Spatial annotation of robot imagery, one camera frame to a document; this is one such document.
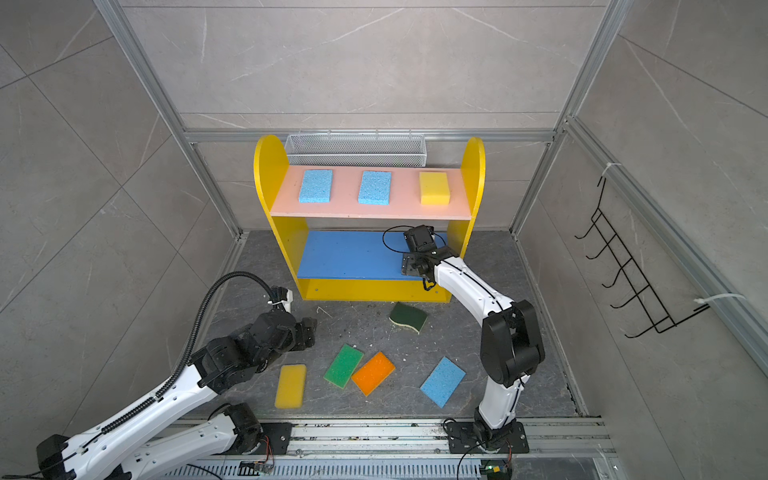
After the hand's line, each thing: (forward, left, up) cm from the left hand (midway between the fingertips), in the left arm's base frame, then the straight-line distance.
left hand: (306, 317), depth 74 cm
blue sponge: (-12, -36, -18) cm, 42 cm away
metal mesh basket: (+54, -12, +15) cm, 57 cm away
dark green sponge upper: (+9, -28, -19) cm, 35 cm away
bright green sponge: (-7, -8, -17) cm, 20 cm away
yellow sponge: (-11, +6, -18) cm, 22 cm away
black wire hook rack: (-6, -76, +13) cm, 77 cm away
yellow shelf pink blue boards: (+50, -4, -18) cm, 53 cm away
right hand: (+21, -32, -5) cm, 38 cm away
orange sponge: (-9, -17, -19) cm, 27 cm away
